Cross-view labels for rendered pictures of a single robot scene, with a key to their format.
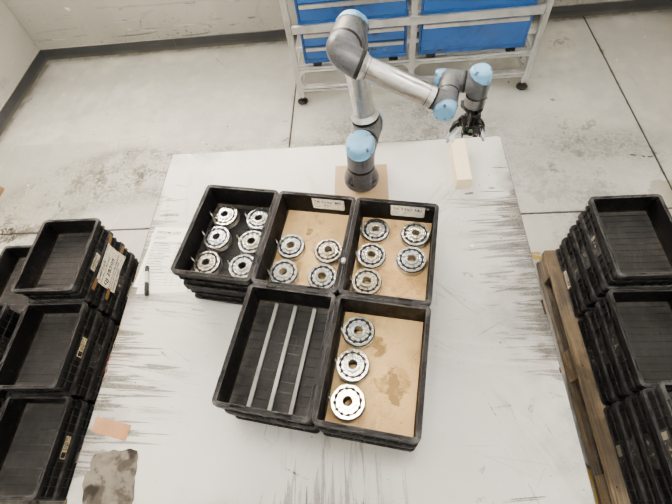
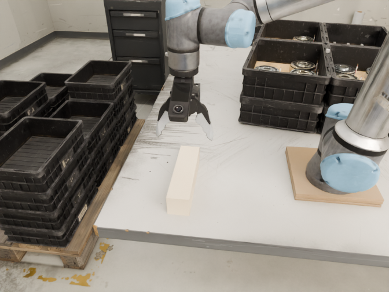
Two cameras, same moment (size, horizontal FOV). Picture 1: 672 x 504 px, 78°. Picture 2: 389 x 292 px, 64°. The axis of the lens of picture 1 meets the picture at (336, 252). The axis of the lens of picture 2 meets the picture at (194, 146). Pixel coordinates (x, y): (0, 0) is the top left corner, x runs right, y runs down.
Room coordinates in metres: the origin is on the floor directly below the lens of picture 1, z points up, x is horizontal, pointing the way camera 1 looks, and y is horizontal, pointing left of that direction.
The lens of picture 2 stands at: (1.91, -0.62, 1.33)
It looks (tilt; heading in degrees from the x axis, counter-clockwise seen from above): 35 degrees down; 177
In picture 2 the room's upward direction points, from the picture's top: straight up
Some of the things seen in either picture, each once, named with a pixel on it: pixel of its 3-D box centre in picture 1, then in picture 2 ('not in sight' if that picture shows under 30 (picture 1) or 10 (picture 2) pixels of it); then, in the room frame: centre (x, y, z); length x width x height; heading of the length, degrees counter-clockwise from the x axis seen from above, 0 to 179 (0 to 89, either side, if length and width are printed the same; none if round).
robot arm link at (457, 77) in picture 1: (449, 83); (228, 26); (1.22, -0.51, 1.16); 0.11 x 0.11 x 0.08; 67
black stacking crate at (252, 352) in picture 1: (281, 352); (353, 47); (0.46, 0.23, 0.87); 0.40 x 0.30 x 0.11; 160
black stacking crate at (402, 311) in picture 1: (375, 367); (289, 42); (0.36, -0.05, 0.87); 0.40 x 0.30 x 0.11; 160
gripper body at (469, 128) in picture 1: (471, 119); (184, 88); (1.19, -0.60, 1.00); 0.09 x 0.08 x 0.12; 170
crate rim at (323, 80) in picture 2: (390, 248); (287, 58); (0.74, -0.19, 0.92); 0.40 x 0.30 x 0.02; 160
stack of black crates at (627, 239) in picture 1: (615, 260); (45, 181); (0.78, -1.26, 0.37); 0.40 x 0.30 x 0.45; 170
